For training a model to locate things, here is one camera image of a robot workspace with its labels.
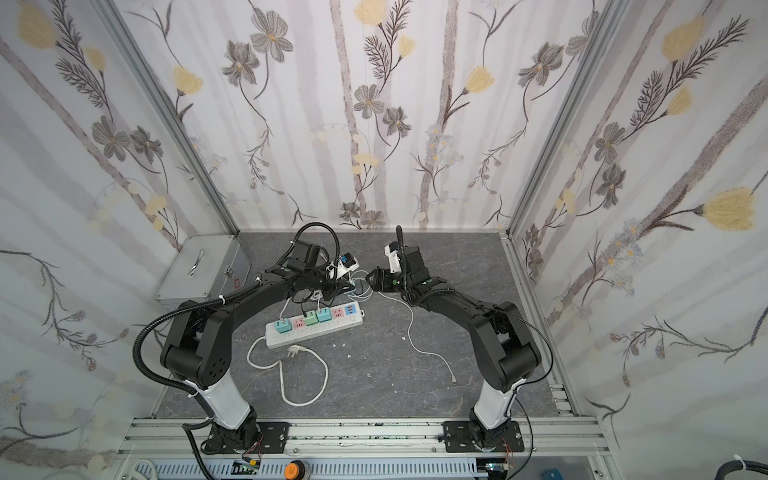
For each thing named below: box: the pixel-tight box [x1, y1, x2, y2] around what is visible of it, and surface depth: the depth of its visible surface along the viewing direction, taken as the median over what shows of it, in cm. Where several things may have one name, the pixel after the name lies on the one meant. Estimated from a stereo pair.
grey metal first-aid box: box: [155, 234, 251, 307], surface depth 90 cm
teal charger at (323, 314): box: [315, 307, 332, 323], surface depth 92 cm
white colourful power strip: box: [265, 301, 365, 349], surface depth 93 cm
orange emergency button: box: [283, 460, 305, 480], surface depth 64 cm
